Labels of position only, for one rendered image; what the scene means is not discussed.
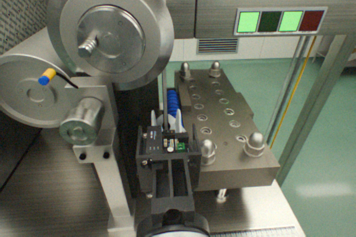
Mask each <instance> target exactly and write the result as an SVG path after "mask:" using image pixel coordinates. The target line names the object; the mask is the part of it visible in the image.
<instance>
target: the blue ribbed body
mask: <svg viewBox="0 0 356 237"><path fill-rule="evenodd" d="M177 109H179V110H180V112H181V109H180V102H179V96H178V93H177V92H176V91H174V90H169V91H167V114H170V115H171V116H173V117H174V118H176V113H177ZM181 125H182V126H183V121H182V116H181Z"/></svg>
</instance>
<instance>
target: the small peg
mask: <svg viewBox="0 0 356 237"><path fill-rule="evenodd" d="M96 47H97V42H96V41H95V40H94V39H93V38H86V39H85V40H84V41H83V43H82V44H81V45H80V46H79V47H78V48H77V53H78V55H79V56H80V57H81V58H83V59H88V58H90V57H91V55H92V54H93V52H94V51H95V49H96Z"/></svg>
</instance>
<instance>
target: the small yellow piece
mask: <svg viewBox="0 0 356 237"><path fill-rule="evenodd" d="M55 75H57V76H59V77H61V78H62V79H64V80H65V81H67V82H68V83H69V84H70V85H71V86H73V87H74V88H76V89H78V86H76V85H75V84H73V83H72V82H71V81H70V80H69V79H68V78H66V77H65V76H64V75H62V74H60V73H58V72H56V71H55V70H54V69H51V68H49V69H47V70H46V71H45V73H44V74H43V75H42V76H41V77H40V78H39V80H38V82H39V83H40V84H41V85H47V84H48V82H50V81H51V80H52V79H53V78H54V76H55Z"/></svg>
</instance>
